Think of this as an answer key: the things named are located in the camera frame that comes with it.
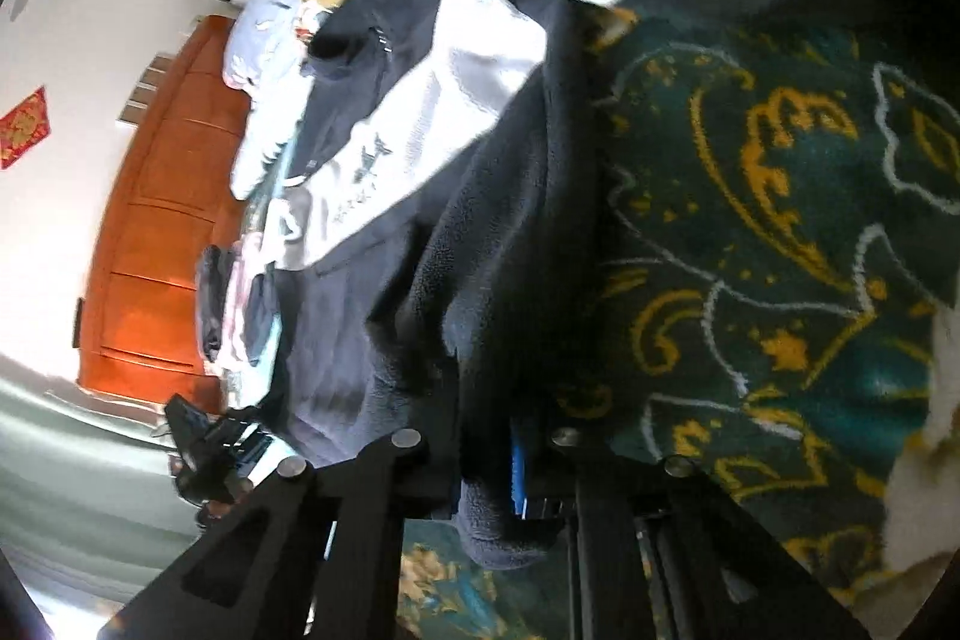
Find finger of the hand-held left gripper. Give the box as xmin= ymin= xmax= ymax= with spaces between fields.
xmin=221 ymin=406 xmax=284 ymax=461

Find teal floral blanket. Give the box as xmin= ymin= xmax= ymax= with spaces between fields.
xmin=397 ymin=2 xmax=960 ymax=640

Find red wall decoration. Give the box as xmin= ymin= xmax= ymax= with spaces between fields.
xmin=0 ymin=85 xmax=50 ymax=170

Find pink cloth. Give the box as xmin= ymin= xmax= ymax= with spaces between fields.
xmin=225 ymin=235 xmax=263 ymax=363

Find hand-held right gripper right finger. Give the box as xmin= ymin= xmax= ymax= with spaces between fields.
xmin=508 ymin=422 xmax=875 ymax=640

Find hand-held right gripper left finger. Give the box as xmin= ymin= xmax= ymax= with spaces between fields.
xmin=97 ymin=428 xmax=456 ymax=640

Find dark cloth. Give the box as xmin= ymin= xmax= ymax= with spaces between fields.
xmin=196 ymin=245 xmax=226 ymax=363

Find orange wooden headboard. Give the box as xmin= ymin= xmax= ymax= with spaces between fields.
xmin=75 ymin=14 xmax=260 ymax=405

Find light blue floral duvet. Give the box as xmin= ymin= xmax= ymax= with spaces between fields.
xmin=223 ymin=0 xmax=331 ymax=199

